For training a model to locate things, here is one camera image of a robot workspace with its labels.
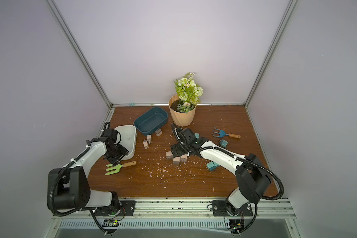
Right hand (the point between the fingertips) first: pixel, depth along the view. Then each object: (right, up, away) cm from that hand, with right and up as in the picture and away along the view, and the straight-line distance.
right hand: (177, 147), depth 84 cm
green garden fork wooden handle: (-36, -12, +3) cm, 38 cm away
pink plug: (-21, 0, +10) cm, 24 cm away
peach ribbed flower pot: (+1, +17, +13) cm, 21 cm away
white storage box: (-36, +3, +16) cm, 39 cm away
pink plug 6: (+4, -8, +4) cm, 9 cm away
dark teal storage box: (-22, +15, +27) cm, 38 cm away
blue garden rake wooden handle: (+31, +5, +19) cm, 37 cm away
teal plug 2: (+23, -11, +1) cm, 25 cm away
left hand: (-31, -5, +4) cm, 32 cm away
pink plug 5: (-1, -9, +3) cm, 10 cm away
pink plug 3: (-14, +7, +16) cm, 23 cm away
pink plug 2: (-20, +3, +13) cm, 24 cm away
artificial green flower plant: (+7, +32, +6) cm, 33 cm away
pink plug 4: (-5, -7, +6) cm, 10 cm away
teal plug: (+20, -12, +1) cm, 23 cm away
